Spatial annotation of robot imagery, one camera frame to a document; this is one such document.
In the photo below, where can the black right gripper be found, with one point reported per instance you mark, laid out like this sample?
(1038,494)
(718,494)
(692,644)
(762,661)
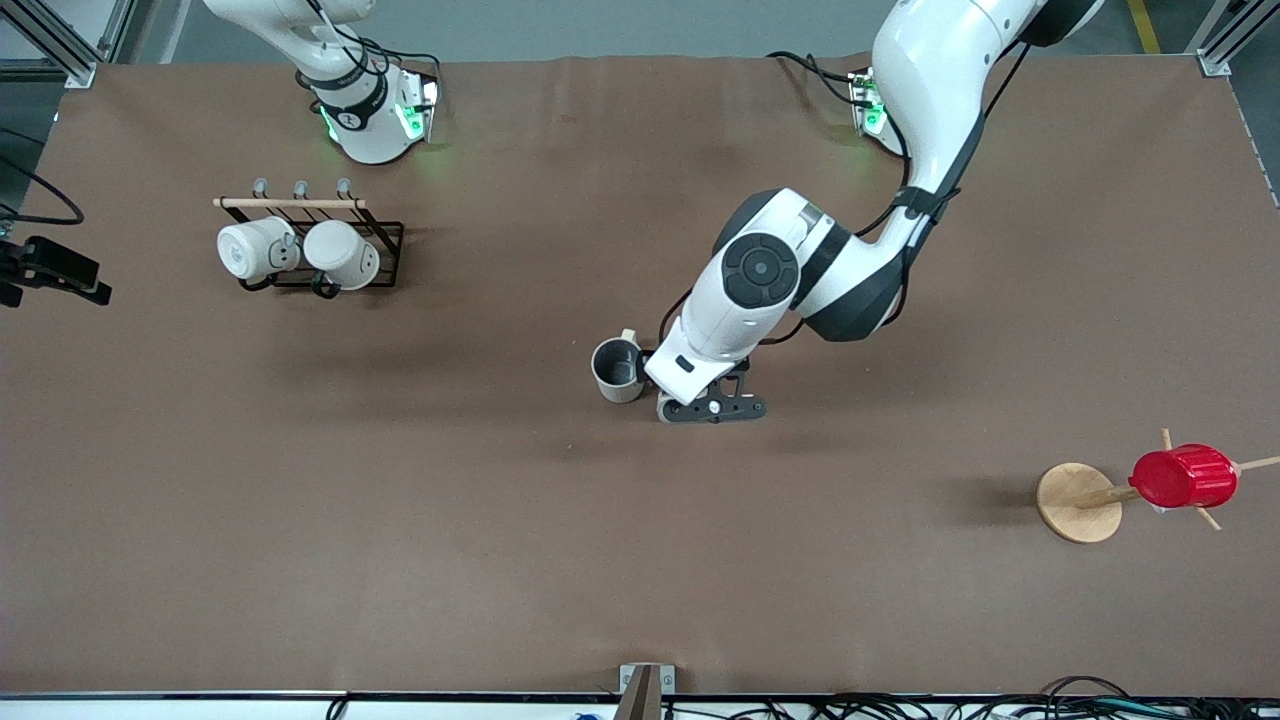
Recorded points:
(48,263)

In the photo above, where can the plain white cup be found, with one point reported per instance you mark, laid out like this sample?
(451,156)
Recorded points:
(340,252)

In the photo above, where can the wooden mug tree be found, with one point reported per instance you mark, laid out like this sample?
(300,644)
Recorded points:
(1075,505)

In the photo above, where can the red plastic cup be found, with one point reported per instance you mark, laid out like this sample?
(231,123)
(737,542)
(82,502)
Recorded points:
(1185,478)

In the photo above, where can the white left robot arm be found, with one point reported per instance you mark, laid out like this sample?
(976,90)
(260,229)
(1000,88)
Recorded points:
(935,90)

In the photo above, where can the white cup with smiley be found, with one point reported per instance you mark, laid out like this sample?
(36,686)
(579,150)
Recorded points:
(250,248)

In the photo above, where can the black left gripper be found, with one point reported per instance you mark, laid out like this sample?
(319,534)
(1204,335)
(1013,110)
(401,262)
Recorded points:
(640,370)

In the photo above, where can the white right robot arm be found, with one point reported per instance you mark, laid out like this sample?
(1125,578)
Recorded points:
(370,130)

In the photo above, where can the aluminium frame profile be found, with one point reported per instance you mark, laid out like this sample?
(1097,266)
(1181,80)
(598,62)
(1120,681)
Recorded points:
(1215,65)
(70,72)

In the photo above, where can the grey ceramic mug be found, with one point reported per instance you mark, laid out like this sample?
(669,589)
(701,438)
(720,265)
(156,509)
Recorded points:
(618,385)

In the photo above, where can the metal table bracket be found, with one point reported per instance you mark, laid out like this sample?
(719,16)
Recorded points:
(645,690)

